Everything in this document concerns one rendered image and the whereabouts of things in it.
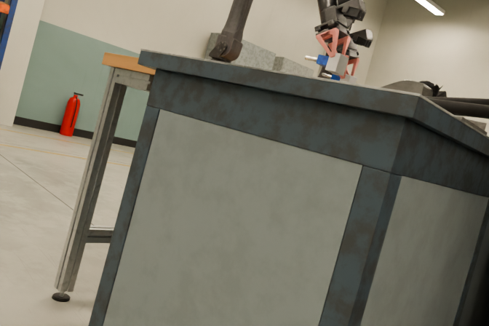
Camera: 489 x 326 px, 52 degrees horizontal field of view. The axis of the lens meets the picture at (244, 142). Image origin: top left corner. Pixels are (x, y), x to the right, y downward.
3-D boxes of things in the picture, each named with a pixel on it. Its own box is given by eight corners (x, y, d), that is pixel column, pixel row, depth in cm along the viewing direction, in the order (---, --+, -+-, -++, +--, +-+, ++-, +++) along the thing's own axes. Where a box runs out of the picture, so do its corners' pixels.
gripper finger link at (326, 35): (351, 57, 147) (346, 28, 150) (339, 50, 141) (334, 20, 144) (330, 65, 151) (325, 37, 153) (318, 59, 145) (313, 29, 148)
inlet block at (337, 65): (298, 64, 152) (303, 46, 152) (307, 68, 156) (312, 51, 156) (335, 71, 144) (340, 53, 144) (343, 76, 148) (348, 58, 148)
